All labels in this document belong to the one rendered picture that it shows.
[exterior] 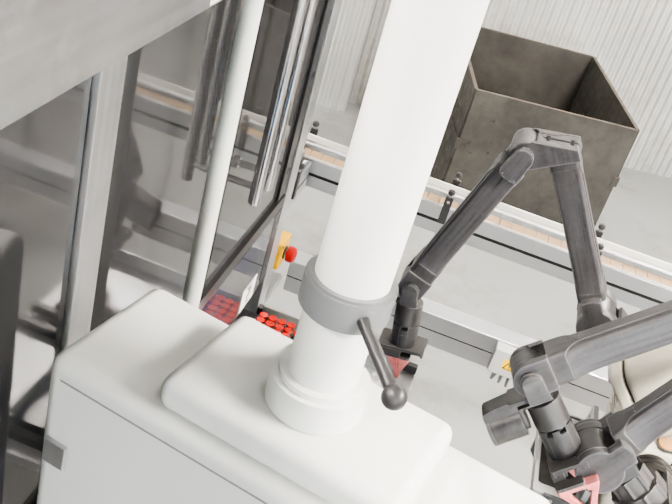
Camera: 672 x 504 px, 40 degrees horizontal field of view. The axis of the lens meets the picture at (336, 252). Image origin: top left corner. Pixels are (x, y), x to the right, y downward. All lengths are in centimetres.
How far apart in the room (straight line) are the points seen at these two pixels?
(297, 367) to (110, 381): 19
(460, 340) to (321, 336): 222
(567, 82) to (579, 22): 43
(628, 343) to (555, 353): 11
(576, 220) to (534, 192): 285
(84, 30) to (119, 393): 34
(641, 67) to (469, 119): 182
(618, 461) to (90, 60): 102
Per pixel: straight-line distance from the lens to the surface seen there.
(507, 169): 174
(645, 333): 146
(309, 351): 84
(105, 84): 95
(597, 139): 459
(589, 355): 146
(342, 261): 78
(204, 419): 89
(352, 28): 546
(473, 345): 303
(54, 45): 84
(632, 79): 602
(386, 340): 203
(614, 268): 283
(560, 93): 556
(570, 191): 178
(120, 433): 95
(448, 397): 360
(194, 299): 129
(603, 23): 584
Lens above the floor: 217
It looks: 31 degrees down
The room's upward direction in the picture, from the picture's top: 17 degrees clockwise
